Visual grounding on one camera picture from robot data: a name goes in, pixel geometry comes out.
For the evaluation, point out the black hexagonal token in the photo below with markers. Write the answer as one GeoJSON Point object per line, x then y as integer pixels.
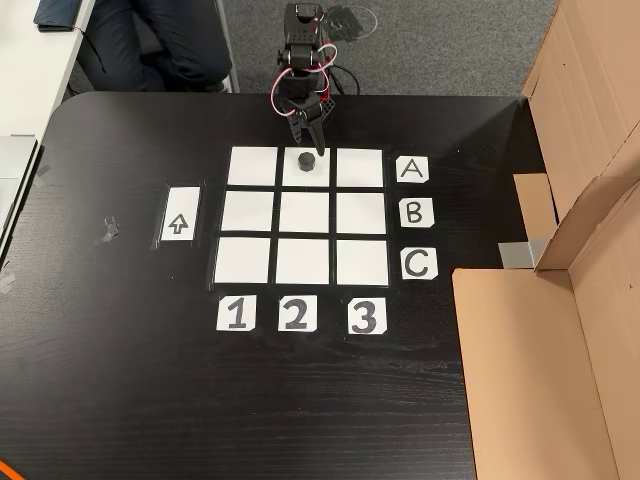
{"type": "Point", "coordinates": [306, 162]}

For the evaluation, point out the white paper grid square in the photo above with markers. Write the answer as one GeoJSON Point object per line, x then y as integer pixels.
{"type": "Point", "coordinates": [242, 260]}
{"type": "Point", "coordinates": [363, 263]}
{"type": "Point", "coordinates": [252, 166]}
{"type": "Point", "coordinates": [360, 167]}
{"type": "Point", "coordinates": [302, 261]}
{"type": "Point", "coordinates": [361, 213]}
{"type": "Point", "coordinates": [290, 176]}
{"type": "Point", "coordinates": [304, 212]}
{"type": "Point", "coordinates": [247, 212]}

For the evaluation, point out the white metal desk leg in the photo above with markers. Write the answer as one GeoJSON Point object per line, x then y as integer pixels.
{"type": "Point", "coordinates": [227, 45]}

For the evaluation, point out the letter A paper sheet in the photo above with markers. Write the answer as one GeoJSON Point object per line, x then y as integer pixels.
{"type": "Point", "coordinates": [406, 177]}

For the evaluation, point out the person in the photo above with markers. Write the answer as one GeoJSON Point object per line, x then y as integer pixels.
{"type": "Point", "coordinates": [170, 45]}

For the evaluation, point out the white arrow paper sheet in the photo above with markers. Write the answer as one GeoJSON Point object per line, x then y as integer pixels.
{"type": "Point", "coordinates": [180, 205]}

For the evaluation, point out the letter B paper sheet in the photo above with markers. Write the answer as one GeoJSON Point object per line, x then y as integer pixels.
{"type": "Point", "coordinates": [425, 220]}

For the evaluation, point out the letter C paper sheet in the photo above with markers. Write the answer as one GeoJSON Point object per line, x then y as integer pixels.
{"type": "Point", "coordinates": [431, 272]}

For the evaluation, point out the number 2 paper sheet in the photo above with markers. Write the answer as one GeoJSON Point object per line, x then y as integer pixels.
{"type": "Point", "coordinates": [284, 312]}

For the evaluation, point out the number 3 paper sheet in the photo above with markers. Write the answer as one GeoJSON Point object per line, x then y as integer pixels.
{"type": "Point", "coordinates": [354, 315]}

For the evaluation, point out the number 1 paper sheet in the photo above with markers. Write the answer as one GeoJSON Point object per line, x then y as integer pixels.
{"type": "Point", "coordinates": [222, 312]}

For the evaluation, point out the crumpled clear tape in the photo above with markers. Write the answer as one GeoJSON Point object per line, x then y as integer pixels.
{"type": "Point", "coordinates": [107, 232]}

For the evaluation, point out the grey tape piece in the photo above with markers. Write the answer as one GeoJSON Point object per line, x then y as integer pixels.
{"type": "Point", "coordinates": [520, 254]}

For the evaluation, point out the dark blue notebook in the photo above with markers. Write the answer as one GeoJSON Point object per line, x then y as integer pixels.
{"type": "Point", "coordinates": [57, 14]}

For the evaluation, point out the clear tape piece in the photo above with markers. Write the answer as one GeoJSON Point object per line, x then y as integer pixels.
{"type": "Point", "coordinates": [6, 280]}
{"type": "Point", "coordinates": [43, 174]}

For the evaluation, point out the white desk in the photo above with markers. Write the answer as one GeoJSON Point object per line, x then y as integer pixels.
{"type": "Point", "coordinates": [30, 65]}

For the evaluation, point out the brown cardboard panel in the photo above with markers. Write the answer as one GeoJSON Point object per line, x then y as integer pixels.
{"type": "Point", "coordinates": [590, 100]}
{"type": "Point", "coordinates": [525, 375]}

